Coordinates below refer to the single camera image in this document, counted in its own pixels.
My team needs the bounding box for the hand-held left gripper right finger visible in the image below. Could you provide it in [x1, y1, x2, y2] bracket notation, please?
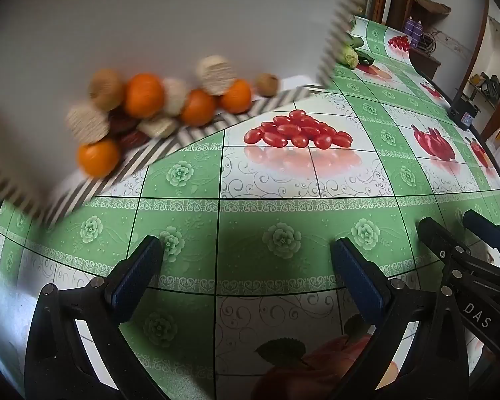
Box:
[330, 237, 469, 400]

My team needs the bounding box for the pale green leafy vegetable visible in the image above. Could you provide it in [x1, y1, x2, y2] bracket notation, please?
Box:
[337, 47, 359, 68]

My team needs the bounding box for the metal storage rack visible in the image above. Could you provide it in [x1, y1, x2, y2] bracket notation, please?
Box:
[469, 71, 500, 105]

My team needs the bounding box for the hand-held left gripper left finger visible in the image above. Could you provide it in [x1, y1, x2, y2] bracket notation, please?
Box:
[25, 235, 164, 400]

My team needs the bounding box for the wooden wall shelf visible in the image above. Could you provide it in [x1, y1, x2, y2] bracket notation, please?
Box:
[412, 0, 453, 17]

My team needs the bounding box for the dark wooden cabinet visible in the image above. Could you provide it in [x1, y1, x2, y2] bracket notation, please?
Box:
[408, 44, 442, 80]

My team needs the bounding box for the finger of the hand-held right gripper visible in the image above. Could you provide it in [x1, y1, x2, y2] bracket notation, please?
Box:
[462, 210, 500, 255]
[417, 217, 469, 261]

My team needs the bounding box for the white tray with striped rim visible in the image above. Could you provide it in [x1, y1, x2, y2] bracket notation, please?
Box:
[0, 0, 373, 228]

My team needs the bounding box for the green floral tablecloth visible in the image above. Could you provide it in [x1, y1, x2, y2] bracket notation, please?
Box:
[0, 14, 500, 400]

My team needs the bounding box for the black device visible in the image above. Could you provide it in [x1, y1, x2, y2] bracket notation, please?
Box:
[448, 92, 482, 128]

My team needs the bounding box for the orange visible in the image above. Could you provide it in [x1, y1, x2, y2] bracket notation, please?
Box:
[220, 78, 253, 115]
[124, 73, 166, 119]
[77, 138, 122, 178]
[180, 89, 217, 128]

